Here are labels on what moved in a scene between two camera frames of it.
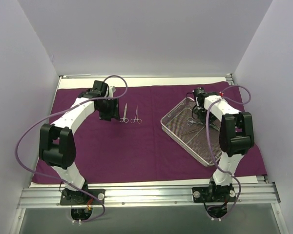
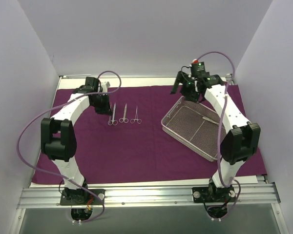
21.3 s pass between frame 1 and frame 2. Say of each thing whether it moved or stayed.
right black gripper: moved
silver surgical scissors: moved
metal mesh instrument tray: stayed
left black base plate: stayed
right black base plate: stayed
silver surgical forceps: stayed
